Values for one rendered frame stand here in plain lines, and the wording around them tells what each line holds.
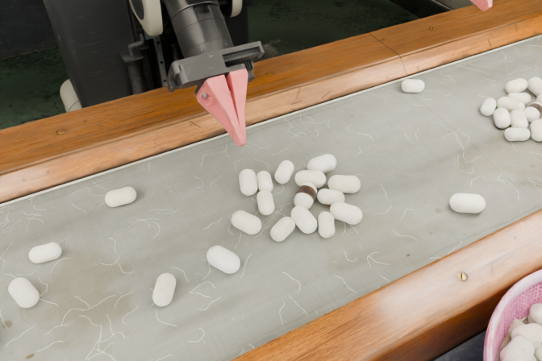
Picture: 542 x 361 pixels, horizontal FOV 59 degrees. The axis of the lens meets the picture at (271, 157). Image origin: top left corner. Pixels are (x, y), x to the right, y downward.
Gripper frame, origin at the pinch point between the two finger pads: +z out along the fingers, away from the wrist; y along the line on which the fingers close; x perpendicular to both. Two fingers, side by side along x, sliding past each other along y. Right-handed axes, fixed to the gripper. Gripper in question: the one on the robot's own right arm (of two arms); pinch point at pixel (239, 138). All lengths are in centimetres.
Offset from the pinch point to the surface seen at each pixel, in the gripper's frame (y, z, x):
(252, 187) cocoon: 0.4, 5.5, 3.1
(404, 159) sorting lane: 20.6, 8.6, 2.4
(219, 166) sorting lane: -1.0, 1.5, 8.7
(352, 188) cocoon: 10.7, 9.5, -0.2
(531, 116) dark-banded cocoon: 40.4, 9.1, -0.2
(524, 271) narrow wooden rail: 18.6, 22.1, -12.5
